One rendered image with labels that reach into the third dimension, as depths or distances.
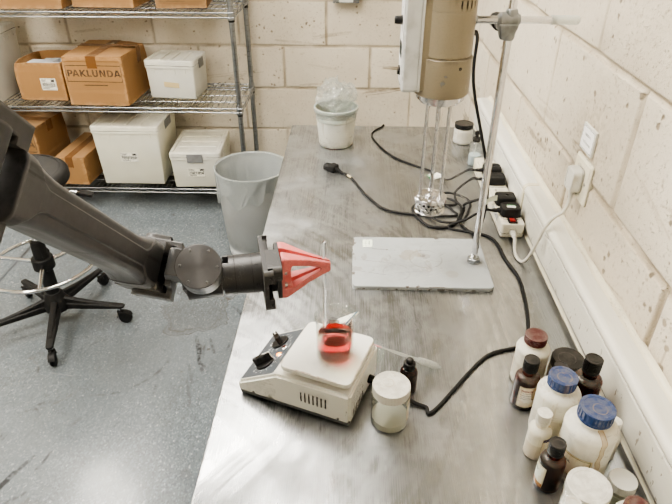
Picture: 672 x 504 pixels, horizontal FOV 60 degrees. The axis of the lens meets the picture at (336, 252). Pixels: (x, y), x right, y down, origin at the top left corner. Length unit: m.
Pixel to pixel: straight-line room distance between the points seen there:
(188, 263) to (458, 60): 0.61
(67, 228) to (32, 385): 1.74
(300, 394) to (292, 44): 2.47
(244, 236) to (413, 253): 1.39
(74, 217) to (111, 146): 2.58
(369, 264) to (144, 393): 1.11
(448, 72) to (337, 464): 0.68
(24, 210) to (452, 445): 0.68
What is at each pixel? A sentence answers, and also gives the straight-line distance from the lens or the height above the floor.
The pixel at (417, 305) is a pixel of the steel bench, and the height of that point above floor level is 0.75.
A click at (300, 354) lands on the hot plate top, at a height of 0.84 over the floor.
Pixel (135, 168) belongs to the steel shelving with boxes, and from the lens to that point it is 3.18.
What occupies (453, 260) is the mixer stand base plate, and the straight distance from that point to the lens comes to 1.32.
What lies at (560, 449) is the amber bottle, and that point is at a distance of 0.87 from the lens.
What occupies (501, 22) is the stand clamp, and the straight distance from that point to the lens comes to 1.12.
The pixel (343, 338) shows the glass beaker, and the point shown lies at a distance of 0.88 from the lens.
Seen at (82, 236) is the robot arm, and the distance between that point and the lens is 0.62.
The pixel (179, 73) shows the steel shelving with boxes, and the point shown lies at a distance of 3.01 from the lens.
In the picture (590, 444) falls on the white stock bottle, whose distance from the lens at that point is 0.88.
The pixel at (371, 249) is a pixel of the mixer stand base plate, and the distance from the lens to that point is 1.33.
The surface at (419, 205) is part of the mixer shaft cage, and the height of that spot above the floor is 0.91.
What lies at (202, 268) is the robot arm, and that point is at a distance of 0.73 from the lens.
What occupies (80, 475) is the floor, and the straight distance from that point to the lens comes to 1.97.
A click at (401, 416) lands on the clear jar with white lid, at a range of 0.92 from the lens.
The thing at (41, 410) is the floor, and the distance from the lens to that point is 2.21.
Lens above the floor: 1.48
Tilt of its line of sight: 33 degrees down
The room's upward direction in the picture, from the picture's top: straight up
